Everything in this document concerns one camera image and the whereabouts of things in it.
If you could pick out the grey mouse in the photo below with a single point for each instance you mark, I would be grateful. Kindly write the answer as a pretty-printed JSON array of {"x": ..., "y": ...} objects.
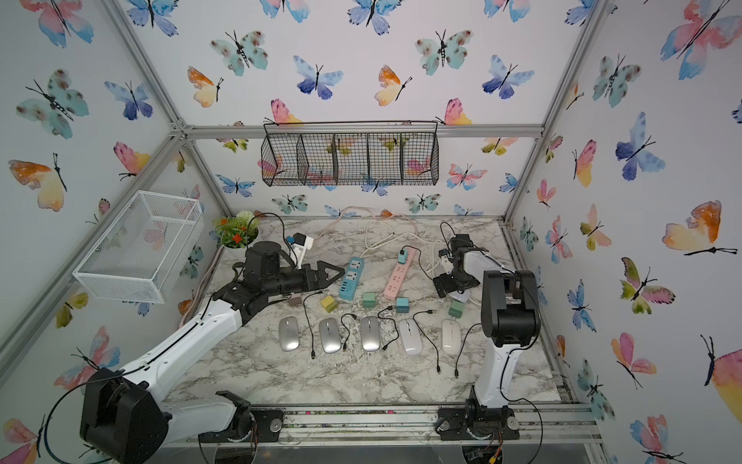
[{"x": 330, "y": 335}]

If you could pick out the silver mouse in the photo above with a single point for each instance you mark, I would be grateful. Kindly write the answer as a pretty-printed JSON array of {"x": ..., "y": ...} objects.
[
  {"x": 289, "y": 334},
  {"x": 370, "y": 334}
]

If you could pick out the black wire wall basket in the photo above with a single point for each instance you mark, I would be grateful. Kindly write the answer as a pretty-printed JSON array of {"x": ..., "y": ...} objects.
[{"x": 351, "y": 154}]

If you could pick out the white mouse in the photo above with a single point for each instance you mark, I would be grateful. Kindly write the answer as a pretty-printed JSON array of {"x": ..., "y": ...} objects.
[
  {"x": 451, "y": 337},
  {"x": 410, "y": 336}
]

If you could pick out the lavender mouse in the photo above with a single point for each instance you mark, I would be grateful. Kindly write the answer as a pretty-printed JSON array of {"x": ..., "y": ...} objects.
[{"x": 461, "y": 296}]

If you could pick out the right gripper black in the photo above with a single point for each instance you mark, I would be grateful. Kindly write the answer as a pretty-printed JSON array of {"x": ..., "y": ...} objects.
[{"x": 447, "y": 286}]

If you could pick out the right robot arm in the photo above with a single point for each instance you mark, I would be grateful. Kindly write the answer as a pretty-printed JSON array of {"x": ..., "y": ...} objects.
[{"x": 511, "y": 323}]

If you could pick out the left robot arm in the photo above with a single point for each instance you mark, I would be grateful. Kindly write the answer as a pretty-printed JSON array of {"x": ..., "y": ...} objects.
[{"x": 123, "y": 415}]

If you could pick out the yellow charger plug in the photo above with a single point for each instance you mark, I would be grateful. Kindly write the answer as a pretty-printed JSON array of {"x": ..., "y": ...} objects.
[{"x": 329, "y": 304}]

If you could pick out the pink power strip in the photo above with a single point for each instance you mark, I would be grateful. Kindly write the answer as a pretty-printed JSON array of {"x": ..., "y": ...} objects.
[{"x": 399, "y": 274}]

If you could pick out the white mesh wall basket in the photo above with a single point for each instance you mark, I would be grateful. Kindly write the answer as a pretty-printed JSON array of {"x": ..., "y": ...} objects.
[{"x": 141, "y": 254}]

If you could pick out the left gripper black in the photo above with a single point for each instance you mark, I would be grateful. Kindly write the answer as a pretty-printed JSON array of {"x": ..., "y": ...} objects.
[{"x": 319, "y": 275}]

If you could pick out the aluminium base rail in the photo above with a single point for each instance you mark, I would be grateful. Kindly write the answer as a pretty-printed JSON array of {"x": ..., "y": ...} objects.
[{"x": 420, "y": 424}]

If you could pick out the potted plant white pot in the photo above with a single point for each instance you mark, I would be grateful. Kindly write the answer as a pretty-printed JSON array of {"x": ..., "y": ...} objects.
[{"x": 237, "y": 232}]

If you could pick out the blue power strip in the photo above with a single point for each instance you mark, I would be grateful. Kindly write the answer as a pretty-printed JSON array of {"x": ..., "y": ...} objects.
[{"x": 350, "y": 282}]

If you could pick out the pink charger plug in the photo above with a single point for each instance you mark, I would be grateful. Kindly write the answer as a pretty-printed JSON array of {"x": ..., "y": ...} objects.
[{"x": 295, "y": 300}]

